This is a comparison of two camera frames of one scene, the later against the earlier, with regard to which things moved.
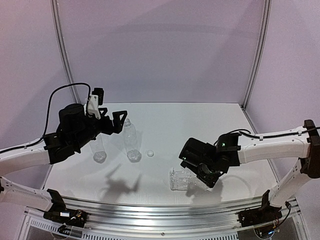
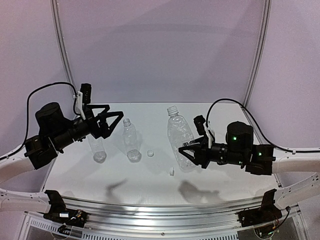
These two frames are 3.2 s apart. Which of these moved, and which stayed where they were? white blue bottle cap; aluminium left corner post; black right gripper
Moved: black right gripper
Stayed: white blue bottle cap; aluminium left corner post
